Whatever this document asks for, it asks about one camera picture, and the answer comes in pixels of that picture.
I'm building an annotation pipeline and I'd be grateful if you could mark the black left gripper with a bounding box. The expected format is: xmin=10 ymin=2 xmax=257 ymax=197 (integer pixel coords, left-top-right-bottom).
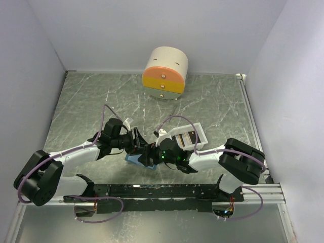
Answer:
xmin=111 ymin=127 xmax=147 ymax=156

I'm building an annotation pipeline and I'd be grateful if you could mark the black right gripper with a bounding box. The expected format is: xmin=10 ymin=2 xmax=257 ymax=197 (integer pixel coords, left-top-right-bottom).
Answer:
xmin=138 ymin=141 xmax=178 ymax=167

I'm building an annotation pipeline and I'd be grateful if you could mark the blue card holder wallet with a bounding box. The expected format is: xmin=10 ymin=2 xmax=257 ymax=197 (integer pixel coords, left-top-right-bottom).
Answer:
xmin=125 ymin=154 xmax=156 ymax=171

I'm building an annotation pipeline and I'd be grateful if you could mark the white card tray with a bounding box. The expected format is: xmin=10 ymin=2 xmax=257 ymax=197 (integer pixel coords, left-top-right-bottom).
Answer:
xmin=168 ymin=123 xmax=208 ymax=150

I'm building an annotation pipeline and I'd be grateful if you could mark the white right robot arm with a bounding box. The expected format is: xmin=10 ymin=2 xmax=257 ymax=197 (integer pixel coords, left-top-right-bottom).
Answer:
xmin=132 ymin=138 xmax=266 ymax=201

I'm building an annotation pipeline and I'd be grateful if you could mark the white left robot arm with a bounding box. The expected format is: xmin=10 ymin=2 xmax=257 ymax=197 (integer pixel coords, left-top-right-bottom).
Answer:
xmin=14 ymin=118 xmax=148 ymax=206

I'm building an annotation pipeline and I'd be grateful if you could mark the round three-drawer mini cabinet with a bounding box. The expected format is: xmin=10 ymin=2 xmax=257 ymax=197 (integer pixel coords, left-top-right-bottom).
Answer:
xmin=142 ymin=46 xmax=188 ymax=100

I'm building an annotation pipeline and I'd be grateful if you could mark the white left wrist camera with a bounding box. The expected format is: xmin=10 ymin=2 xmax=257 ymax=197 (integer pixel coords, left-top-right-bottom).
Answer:
xmin=123 ymin=117 xmax=134 ymax=131

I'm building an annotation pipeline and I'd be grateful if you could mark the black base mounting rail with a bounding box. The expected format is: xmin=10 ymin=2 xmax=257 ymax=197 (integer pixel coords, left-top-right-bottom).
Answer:
xmin=63 ymin=183 xmax=248 ymax=215

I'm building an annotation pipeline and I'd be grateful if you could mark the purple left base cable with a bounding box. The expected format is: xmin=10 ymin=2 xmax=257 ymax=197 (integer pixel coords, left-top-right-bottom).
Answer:
xmin=64 ymin=194 xmax=125 ymax=224

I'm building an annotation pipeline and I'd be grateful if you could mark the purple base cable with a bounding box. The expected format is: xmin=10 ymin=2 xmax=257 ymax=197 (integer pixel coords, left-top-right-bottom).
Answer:
xmin=217 ymin=186 xmax=265 ymax=221
xmin=64 ymin=194 xmax=125 ymax=224

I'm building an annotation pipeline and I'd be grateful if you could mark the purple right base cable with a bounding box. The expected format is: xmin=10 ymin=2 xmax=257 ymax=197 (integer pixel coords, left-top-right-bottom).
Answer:
xmin=217 ymin=186 xmax=265 ymax=221

